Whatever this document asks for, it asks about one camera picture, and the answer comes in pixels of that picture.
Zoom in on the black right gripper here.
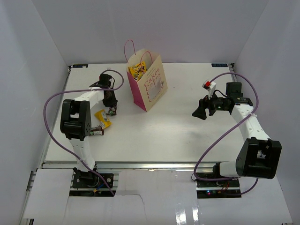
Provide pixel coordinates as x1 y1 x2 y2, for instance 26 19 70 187
192 89 228 120

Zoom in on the purple candy bar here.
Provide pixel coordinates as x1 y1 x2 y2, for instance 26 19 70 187
107 105 117 116

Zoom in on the yellow M&M's packet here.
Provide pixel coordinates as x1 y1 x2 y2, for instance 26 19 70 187
129 61 147 81

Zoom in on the yellow wrapper snack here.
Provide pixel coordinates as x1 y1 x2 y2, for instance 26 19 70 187
94 109 112 129

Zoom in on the pink beige paper bag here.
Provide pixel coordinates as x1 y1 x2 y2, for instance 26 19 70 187
126 48 168 112

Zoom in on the brown chocolate bar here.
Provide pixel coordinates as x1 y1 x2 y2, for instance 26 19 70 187
89 126 104 136

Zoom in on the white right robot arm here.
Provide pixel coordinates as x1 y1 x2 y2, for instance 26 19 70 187
192 81 282 187

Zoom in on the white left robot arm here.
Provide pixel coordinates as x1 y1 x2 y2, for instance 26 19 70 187
60 73 118 187

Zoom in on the blue label left corner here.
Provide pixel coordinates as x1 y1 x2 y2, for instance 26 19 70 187
72 64 89 68

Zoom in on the blue label corner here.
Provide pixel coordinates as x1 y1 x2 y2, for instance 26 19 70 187
72 64 89 68
211 63 228 68

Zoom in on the blue label right corner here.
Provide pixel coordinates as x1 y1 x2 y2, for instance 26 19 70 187
211 63 228 68

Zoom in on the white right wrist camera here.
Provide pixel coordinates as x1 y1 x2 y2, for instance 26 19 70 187
202 80 216 98

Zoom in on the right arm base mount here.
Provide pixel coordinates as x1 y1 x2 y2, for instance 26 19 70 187
191 162 241 199

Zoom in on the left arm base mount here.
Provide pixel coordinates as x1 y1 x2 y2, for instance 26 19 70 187
72 167 114 188

